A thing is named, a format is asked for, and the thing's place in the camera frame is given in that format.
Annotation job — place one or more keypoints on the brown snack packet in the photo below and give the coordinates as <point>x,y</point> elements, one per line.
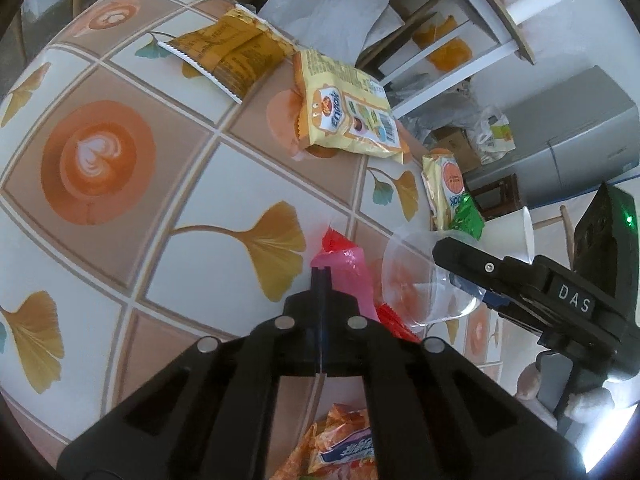
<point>230,50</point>

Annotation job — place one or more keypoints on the white paper cup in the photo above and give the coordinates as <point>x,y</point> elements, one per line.
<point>505,235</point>

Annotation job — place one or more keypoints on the ginkgo print tablecloth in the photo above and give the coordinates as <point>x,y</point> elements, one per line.
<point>150,210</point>

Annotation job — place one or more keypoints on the yellow plastic bag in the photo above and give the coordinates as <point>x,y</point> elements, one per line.
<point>447,50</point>

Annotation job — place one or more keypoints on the white paper towel roll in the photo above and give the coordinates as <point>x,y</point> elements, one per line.
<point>532,5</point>

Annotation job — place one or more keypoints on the yellow packet with orange circle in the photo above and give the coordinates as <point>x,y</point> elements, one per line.
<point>445,180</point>

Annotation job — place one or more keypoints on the low cardboard box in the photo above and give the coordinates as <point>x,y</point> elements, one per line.
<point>457,150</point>

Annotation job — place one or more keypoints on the grey plastic bag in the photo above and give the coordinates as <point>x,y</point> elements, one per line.
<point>445,105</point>

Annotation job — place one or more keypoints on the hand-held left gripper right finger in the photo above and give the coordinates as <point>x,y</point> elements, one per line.
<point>340,320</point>

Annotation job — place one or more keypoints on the white bag with yellow print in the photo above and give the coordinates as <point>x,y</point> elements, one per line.
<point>495,132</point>

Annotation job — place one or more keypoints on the white side table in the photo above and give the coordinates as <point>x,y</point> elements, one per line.
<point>500,35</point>

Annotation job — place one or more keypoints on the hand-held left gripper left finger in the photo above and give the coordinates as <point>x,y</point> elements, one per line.
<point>305,320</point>

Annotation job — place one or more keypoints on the grey refrigerator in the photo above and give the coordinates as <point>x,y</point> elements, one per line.
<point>575,130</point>

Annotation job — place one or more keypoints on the pink plastic bag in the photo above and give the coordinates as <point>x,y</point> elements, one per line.
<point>350,265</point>

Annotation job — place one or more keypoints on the yellow snack packet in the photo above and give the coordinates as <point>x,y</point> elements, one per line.
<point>345,105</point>

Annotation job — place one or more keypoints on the person's right forearm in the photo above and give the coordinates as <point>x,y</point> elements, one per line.
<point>595,402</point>

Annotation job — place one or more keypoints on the clear plastic container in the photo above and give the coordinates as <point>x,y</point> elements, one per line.
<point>415,280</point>

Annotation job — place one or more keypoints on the orange snack packet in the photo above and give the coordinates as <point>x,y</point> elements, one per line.
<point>340,440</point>

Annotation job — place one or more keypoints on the white pillow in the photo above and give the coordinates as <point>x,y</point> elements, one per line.
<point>330,10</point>

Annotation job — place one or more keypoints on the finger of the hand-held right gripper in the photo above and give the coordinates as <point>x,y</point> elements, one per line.
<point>492,301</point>
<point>480,265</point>

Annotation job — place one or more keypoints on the red wrapper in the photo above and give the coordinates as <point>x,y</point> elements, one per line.
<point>336,241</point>

